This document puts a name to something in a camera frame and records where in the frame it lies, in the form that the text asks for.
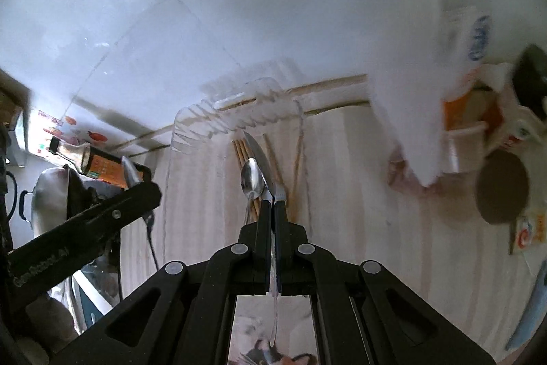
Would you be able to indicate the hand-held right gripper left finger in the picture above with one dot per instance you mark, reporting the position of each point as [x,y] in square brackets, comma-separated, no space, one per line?
[267,232]

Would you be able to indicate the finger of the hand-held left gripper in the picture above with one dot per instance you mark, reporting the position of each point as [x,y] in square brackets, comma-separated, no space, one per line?
[124,211]

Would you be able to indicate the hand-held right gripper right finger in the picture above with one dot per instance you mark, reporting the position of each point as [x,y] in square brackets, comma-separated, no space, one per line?
[280,254]

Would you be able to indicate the wooden chopstick with green band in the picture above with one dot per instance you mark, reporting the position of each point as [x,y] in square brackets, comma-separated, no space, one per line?
[257,207]

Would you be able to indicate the large pointed steel spoon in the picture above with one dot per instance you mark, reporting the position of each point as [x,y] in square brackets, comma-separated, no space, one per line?
[130,172]

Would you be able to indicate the round bowl steel spoon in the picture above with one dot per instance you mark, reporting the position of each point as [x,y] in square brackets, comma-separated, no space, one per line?
[252,181]

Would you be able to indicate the oval bowl steel spoon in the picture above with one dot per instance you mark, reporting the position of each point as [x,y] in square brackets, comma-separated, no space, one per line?
[260,164]

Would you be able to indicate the clear plastic utensil container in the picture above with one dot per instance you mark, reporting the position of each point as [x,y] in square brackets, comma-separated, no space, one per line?
[192,125]

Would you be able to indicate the person's left forearm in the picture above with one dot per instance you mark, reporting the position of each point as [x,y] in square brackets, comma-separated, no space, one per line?
[49,322]

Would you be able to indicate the dark soy sauce bottle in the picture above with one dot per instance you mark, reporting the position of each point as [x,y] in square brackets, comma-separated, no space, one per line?
[96,162]

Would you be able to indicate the steel wok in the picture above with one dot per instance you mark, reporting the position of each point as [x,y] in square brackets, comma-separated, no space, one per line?
[47,202]

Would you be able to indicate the teal cabinet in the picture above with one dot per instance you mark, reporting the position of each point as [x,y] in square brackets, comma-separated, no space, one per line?
[89,305]

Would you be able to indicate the striped cat print table mat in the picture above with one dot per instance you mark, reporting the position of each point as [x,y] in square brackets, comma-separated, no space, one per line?
[363,245]

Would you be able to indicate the clear jar with brown lid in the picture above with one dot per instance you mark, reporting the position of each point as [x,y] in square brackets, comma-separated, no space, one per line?
[502,187]

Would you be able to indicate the small red and white box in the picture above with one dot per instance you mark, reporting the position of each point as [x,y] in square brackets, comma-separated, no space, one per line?
[522,234]

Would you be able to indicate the blue smartphone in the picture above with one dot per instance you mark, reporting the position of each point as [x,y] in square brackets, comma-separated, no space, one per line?
[530,309]

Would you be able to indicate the white plastic cap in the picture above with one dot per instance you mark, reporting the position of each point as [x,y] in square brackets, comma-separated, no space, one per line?
[525,123]

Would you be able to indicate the dark bottle with red cap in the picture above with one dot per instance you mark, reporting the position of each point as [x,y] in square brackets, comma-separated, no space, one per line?
[532,78]

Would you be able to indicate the colourful wall stickers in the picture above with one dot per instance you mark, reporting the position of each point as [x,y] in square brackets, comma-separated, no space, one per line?
[68,132]

